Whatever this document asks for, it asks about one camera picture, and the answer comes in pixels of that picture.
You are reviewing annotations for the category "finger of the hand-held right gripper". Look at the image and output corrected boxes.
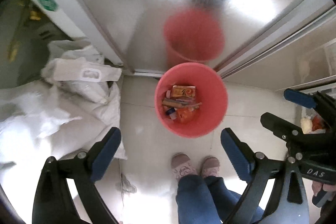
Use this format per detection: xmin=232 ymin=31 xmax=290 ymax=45
xmin=260 ymin=112 xmax=307 ymax=140
xmin=284 ymin=89 xmax=324 ymax=109

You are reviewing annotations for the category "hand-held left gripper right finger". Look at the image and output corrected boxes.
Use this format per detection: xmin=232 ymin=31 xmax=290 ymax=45
xmin=220 ymin=128 xmax=309 ymax=224

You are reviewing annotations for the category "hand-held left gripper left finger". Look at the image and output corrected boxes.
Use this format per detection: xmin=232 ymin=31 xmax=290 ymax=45
xmin=32 ymin=127 xmax=122 ymax=224

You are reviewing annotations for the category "pink plastic bin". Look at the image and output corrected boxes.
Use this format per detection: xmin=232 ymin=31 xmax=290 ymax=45
xmin=154 ymin=62 xmax=228 ymax=139

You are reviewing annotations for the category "orange round fruit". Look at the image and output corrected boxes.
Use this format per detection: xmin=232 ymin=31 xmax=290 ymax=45
xmin=176 ymin=108 xmax=196 ymax=124

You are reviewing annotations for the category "striped colourful wrapper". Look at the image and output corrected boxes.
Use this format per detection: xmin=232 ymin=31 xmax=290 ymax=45
xmin=162 ymin=98 xmax=203 ymax=110

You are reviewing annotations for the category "yellow orange snack packet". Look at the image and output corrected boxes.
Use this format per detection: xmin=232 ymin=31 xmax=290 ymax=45
xmin=172 ymin=85 xmax=197 ymax=99

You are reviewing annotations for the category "person's right hand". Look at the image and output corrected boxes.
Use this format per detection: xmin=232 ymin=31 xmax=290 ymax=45
xmin=312 ymin=182 xmax=331 ymax=207

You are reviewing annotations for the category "plastic bag with food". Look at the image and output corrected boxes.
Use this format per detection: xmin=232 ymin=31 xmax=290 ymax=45
xmin=300 ymin=113 xmax=329 ymax=134

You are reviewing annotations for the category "pink slipper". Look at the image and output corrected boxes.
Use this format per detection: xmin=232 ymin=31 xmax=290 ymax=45
xmin=171 ymin=152 xmax=198 ymax=183
xmin=200 ymin=156 xmax=220 ymax=179

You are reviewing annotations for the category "white woven sack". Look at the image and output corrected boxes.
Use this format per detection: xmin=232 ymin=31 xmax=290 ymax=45
xmin=0 ymin=80 xmax=127 ymax=162

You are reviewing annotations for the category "person's right leg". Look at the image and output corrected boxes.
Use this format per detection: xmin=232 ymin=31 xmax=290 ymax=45
xmin=205 ymin=175 xmax=265 ymax=224

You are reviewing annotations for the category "person's leg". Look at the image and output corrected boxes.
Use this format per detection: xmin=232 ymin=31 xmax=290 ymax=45
xmin=176 ymin=174 xmax=224 ymax=224
xmin=205 ymin=175 xmax=265 ymax=224

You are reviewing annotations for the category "person's left leg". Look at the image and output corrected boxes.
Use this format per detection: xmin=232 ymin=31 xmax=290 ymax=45
xmin=176 ymin=174 xmax=224 ymax=224

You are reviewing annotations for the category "white plastic bag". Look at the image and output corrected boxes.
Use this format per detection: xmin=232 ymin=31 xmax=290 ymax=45
xmin=41 ymin=40 xmax=123 ymax=104

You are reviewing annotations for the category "white labelled flat package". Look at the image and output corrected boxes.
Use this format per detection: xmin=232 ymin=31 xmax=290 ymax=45
xmin=54 ymin=58 xmax=123 ymax=83

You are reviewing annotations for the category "stainless steel cabinet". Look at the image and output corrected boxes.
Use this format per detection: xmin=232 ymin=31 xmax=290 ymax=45
xmin=57 ymin=0 xmax=336 ymax=78

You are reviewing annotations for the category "white panel with green sticker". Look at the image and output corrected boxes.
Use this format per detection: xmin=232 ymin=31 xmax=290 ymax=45
xmin=19 ymin=0 xmax=124 ymax=67

